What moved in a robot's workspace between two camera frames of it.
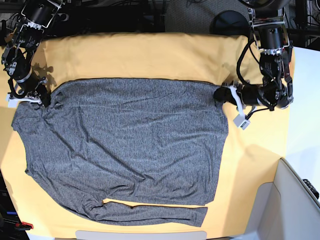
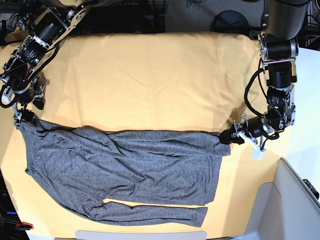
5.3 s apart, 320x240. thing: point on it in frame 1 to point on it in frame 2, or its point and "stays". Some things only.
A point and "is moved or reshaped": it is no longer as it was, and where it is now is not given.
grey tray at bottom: (86, 235) stays
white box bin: (285, 209) stays
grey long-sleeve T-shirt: (148, 141) is moved or reshaped
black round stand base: (230, 22) stays
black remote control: (312, 188) stays
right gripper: (248, 93) to (254, 128)
